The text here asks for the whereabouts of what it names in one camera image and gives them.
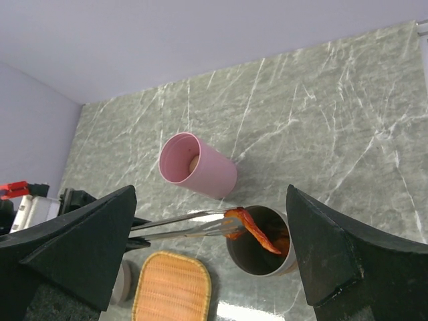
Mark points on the roasted chicken wing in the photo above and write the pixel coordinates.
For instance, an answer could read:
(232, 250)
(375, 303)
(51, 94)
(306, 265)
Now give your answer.
(249, 224)

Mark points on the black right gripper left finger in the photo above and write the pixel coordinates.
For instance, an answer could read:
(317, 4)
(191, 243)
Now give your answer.
(66, 268)

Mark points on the grey cylindrical container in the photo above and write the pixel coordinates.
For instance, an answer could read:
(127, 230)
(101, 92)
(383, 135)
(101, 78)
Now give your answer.
(251, 257)

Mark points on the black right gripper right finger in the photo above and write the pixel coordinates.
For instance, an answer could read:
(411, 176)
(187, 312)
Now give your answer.
(352, 271)

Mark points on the metal food tongs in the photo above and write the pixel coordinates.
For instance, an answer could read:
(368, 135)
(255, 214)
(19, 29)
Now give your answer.
(195, 224)

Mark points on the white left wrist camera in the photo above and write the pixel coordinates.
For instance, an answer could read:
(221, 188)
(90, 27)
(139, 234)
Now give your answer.
(24, 205)

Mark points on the woven bamboo tray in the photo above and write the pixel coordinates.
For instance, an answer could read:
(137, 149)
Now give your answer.
(172, 286)

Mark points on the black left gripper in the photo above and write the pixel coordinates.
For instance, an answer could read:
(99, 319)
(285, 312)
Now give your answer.
(72, 199)

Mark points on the grey container lid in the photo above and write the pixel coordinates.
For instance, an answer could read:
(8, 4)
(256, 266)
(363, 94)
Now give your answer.
(122, 284)

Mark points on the brown meat slice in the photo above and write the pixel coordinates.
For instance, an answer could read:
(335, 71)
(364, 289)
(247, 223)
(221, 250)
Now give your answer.
(279, 237)

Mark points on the pink cylindrical container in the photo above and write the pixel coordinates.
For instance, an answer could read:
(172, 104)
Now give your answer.
(187, 161)

